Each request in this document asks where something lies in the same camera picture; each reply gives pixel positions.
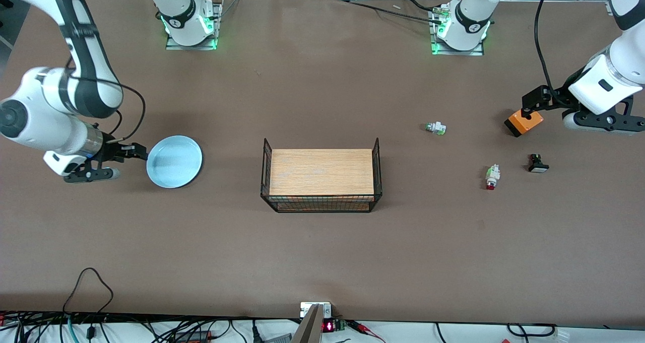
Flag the black wire rack wooden top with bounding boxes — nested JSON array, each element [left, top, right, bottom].
[[261, 138, 382, 213]]

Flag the red probe lead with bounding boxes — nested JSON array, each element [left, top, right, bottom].
[[347, 320, 386, 343]]

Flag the silver metal bracket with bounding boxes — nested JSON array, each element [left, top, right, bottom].
[[300, 302, 333, 319]]

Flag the thin black looped cable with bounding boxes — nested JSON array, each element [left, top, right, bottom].
[[62, 267, 114, 328]]

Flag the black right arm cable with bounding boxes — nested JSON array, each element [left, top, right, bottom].
[[64, 55, 147, 143]]

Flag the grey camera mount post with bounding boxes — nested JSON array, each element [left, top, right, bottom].
[[291, 304, 324, 343]]

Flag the orange button enclosure box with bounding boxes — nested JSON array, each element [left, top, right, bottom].
[[504, 109, 544, 138]]

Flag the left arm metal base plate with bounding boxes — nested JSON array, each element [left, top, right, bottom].
[[430, 3, 485, 57]]

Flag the black coiled cable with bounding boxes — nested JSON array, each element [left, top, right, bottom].
[[506, 323, 558, 338]]

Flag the light blue round plate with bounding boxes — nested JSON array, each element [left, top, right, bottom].
[[146, 135, 204, 189]]

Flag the teal cable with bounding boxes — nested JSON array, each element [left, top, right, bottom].
[[59, 317, 77, 343]]

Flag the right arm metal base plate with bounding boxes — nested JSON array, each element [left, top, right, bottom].
[[165, 0, 223, 51]]

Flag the black braided table cable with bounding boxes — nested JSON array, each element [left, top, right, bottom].
[[337, 0, 445, 24]]

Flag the black power adapter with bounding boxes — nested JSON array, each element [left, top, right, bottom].
[[174, 330, 213, 343]]

